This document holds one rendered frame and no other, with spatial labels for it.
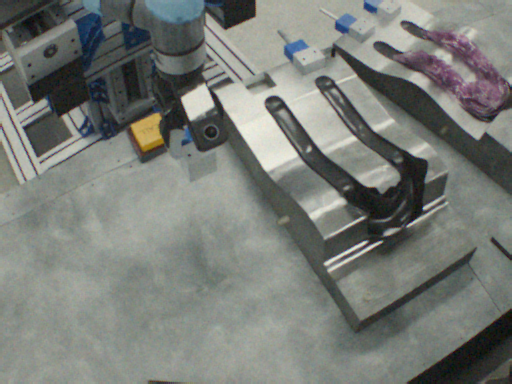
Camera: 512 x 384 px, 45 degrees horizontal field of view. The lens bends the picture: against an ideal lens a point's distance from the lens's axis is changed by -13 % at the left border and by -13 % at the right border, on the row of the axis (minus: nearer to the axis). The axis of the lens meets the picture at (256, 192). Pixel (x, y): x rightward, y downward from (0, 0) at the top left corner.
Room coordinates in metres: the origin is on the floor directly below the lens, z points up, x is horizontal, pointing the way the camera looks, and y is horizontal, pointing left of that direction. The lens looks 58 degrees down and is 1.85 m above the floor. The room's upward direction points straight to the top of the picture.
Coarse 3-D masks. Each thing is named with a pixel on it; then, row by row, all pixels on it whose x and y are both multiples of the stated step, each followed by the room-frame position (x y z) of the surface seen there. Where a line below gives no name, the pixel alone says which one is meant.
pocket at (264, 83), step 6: (264, 72) 0.87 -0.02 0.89; (258, 78) 0.87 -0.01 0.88; (264, 78) 0.87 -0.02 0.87; (270, 78) 0.86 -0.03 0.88; (246, 84) 0.85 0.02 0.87; (252, 84) 0.85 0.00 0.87; (258, 84) 0.86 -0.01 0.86; (264, 84) 0.86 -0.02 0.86; (270, 84) 0.86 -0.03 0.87; (276, 84) 0.84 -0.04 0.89; (252, 90) 0.85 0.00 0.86; (258, 90) 0.85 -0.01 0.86; (264, 90) 0.85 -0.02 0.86
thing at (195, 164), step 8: (184, 136) 0.68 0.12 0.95; (184, 144) 0.66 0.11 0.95; (192, 144) 0.65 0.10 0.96; (184, 152) 0.64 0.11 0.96; (192, 152) 0.64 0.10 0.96; (200, 152) 0.64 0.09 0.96; (208, 152) 0.64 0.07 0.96; (184, 160) 0.63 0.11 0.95; (192, 160) 0.62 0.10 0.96; (200, 160) 0.63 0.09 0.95; (208, 160) 0.63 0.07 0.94; (184, 168) 0.63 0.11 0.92; (192, 168) 0.62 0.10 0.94; (200, 168) 0.62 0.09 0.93; (208, 168) 0.63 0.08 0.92; (216, 168) 0.64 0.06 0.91; (192, 176) 0.62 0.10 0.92; (200, 176) 0.62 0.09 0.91
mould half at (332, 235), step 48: (240, 96) 0.81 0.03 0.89; (288, 96) 0.81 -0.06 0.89; (240, 144) 0.73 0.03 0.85; (288, 144) 0.71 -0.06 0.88; (336, 144) 0.70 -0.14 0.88; (288, 192) 0.59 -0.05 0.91; (336, 192) 0.58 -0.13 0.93; (432, 192) 0.60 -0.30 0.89; (336, 240) 0.50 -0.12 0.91; (384, 240) 0.53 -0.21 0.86; (432, 240) 0.52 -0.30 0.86; (336, 288) 0.45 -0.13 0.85; (384, 288) 0.44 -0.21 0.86
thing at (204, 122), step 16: (192, 80) 0.65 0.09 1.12; (176, 96) 0.63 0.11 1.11; (192, 96) 0.63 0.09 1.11; (208, 96) 0.63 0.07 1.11; (192, 112) 0.60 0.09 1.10; (208, 112) 0.61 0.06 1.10; (192, 128) 0.58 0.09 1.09; (208, 128) 0.58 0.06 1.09; (224, 128) 0.59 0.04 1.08; (208, 144) 0.57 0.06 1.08
